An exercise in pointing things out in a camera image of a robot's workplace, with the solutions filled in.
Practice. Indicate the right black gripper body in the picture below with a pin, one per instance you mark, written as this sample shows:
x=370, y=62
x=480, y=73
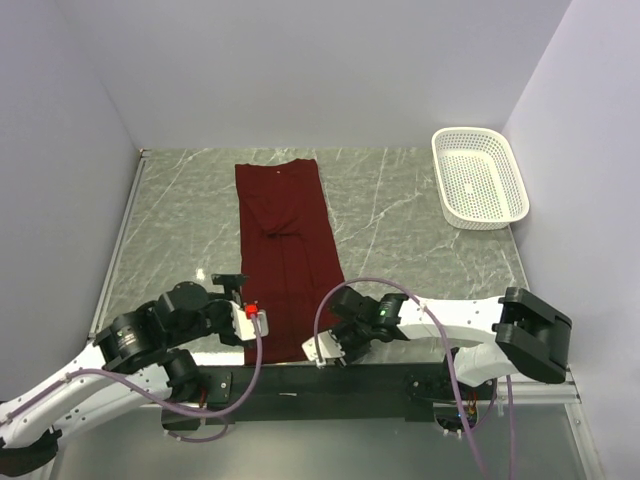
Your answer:
x=353, y=339

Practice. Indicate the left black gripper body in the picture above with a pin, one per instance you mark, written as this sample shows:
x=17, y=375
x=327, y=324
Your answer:
x=218, y=318

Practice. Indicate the dark red t-shirt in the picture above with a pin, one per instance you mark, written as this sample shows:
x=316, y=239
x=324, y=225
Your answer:
x=288, y=252

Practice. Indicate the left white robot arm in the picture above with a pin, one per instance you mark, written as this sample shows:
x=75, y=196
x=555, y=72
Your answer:
x=138, y=359

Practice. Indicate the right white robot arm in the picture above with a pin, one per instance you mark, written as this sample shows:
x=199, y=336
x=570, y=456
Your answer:
x=515, y=333

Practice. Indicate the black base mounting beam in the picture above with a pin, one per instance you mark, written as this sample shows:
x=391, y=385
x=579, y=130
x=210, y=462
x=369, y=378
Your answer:
x=414, y=392

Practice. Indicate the white plastic laundry basket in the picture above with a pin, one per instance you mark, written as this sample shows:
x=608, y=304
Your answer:
x=479, y=182

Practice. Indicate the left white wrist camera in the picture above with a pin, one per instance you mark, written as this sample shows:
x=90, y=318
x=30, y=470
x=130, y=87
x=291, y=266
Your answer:
x=249, y=321

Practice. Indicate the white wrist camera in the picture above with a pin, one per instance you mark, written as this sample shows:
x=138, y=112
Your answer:
x=322, y=349
x=249, y=321

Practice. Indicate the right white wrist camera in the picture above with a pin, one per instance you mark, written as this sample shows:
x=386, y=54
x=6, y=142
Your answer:
x=322, y=349

